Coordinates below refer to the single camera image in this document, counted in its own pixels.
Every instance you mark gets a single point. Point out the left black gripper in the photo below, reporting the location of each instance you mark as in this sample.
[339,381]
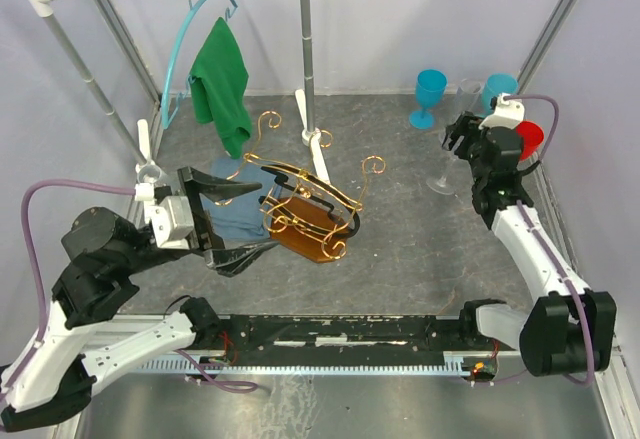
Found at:
[232,259]

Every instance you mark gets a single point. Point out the teal clothes hanger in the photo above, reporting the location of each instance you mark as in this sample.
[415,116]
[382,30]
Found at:
[167,115]

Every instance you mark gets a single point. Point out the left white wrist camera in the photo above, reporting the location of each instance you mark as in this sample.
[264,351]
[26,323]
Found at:
[168,215]

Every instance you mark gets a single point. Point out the blue wine glass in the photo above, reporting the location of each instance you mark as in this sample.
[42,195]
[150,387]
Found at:
[495,85]
[429,90]

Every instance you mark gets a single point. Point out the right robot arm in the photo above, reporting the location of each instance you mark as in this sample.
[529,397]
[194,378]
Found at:
[570,327]

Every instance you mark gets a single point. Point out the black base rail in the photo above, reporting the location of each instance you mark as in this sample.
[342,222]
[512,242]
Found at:
[344,340]

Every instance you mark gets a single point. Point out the green cloth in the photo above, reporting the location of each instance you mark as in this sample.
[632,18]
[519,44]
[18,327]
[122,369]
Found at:
[218,81]

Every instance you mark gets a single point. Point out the folded blue cloth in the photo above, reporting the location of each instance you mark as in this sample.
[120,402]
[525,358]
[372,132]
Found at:
[242,220]

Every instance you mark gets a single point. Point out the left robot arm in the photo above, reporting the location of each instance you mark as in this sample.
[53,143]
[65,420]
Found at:
[56,376]

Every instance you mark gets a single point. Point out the gold wire wine glass rack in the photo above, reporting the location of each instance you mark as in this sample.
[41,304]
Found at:
[306,214]

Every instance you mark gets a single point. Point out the red wine glass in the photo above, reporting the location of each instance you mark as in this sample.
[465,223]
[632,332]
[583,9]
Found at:
[532,135]

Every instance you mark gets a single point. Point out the clear wine glass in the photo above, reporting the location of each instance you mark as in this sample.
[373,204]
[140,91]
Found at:
[151,174]
[467,99]
[441,183]

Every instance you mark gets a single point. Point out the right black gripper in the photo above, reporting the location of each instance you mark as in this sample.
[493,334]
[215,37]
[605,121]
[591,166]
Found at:
[466,126]

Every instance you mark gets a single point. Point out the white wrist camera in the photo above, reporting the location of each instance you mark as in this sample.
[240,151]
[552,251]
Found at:
[168,215]
[504,112]

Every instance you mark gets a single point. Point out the blue wine glass front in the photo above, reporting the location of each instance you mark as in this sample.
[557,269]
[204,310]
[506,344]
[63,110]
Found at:
[429,90]

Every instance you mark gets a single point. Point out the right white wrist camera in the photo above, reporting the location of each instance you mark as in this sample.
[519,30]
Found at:
[504,112]

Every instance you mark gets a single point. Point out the clear wine glass front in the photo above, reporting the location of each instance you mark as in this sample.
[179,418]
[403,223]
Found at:
[441,183]

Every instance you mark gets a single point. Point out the blue wine glass back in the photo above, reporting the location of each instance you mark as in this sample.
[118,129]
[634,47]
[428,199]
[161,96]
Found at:
[495,85]

